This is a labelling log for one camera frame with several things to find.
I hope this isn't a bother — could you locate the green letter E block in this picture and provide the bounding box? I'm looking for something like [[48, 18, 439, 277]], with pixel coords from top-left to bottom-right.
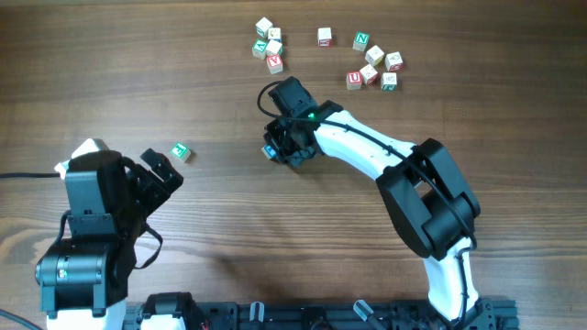
[[171, 142, 192, 163]]

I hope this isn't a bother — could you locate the red letter V block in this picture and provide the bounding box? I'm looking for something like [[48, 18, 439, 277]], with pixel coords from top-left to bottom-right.
[[266, 54, 283, 74]]

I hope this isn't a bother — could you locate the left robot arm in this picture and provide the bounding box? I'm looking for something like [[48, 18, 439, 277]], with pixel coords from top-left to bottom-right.
[[35, 148, 183, 329]]

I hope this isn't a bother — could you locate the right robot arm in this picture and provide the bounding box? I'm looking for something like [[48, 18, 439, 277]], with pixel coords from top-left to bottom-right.
[[260, 77, 481, 328]]

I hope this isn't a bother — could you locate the red letter U block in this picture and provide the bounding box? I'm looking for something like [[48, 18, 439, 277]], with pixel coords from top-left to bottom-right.
[[346, 71, 362, 90]]

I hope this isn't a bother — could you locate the green letter A block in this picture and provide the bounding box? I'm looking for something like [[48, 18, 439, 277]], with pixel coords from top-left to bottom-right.
[[251, 39, 268, 60]]

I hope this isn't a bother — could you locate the white block red M side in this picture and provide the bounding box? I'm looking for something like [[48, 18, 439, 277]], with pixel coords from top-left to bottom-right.
[[360, 64, 378, 85]]

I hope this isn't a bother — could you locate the small white block orange print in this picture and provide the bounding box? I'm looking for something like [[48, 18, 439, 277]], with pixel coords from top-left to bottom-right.
[[267, 27, 282, 42]]

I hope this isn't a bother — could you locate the white block green J side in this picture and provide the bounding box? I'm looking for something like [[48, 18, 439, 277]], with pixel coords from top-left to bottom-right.
[[381, 72, 398, 91]]

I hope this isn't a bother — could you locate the teal block top left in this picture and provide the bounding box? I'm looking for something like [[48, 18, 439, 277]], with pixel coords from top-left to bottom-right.
[[255, 16, 273, 39]]

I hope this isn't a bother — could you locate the white block yellow side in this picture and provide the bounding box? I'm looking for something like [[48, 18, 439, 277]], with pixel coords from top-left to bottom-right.
[[365, 45, 385, 67]]

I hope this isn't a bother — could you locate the green letter N block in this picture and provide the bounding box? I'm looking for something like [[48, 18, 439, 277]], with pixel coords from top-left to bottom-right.
[[352, 31, 370, 52]]

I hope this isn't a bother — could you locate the white block red Q side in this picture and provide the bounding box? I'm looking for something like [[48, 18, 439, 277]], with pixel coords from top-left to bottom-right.
[[384, 51, 404, 72]]

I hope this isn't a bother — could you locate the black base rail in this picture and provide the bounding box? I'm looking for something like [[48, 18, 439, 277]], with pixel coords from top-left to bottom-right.
[[121, 299, 520, 330]]

